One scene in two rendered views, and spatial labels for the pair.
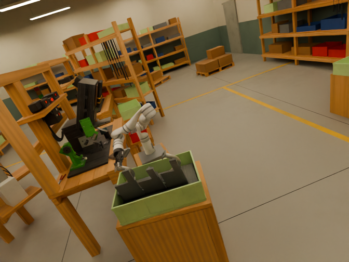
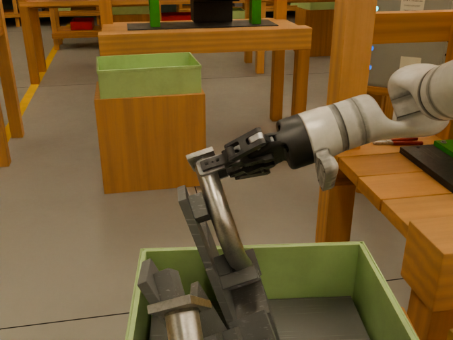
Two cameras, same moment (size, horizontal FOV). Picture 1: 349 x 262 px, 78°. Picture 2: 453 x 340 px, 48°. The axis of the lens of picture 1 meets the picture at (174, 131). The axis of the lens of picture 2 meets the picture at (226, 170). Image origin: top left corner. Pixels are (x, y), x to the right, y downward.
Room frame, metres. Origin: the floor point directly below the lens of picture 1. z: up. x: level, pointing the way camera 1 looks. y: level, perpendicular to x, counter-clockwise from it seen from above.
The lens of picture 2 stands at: (1.21, -0.25, 1.47)
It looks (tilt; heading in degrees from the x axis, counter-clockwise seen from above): 24 degrees down; 84
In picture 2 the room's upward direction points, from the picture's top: straight up
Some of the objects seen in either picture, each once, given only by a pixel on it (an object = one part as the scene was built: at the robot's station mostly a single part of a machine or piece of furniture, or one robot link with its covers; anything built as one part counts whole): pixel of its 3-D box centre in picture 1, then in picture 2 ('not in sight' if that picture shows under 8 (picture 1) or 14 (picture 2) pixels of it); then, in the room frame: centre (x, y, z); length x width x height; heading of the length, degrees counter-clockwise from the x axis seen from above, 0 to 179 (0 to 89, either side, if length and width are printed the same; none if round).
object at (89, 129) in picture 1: (88, 126); not in sight; (2.37, 0.91, 1.17); 0.13 x 0.12 x 0.20; 5
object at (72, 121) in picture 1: (78, 134); not in sight; (2.54, 1.13, 1.07); 0.30 x 0.18 x 0.34; 5
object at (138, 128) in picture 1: (141, 130); not in sight; (1.85, 0.29, 1.13); 0.09 x 0.09 x 0.17; 23
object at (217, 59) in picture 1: (213, 60); not in sight; (8.10, -2.19, 0.37); 1.20 x 0.80 x 0.74; 103
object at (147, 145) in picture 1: (147, 144); not in sight; (1.85, 0.29, 0.97); 0.09 x 0.09 x 0.17; 19
